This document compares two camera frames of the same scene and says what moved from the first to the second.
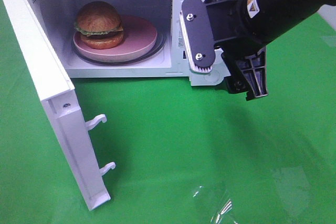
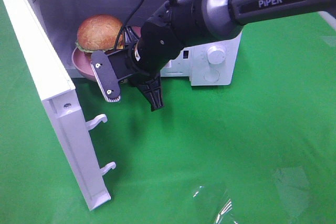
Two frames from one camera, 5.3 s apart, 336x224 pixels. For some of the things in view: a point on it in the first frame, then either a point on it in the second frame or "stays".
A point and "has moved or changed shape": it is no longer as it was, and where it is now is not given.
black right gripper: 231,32 to 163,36
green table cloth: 182,153 stays
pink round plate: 139,36 has moved or changed shape
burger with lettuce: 100,25 has moved or changed shape
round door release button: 211,76 stays
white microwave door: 65,108 stays
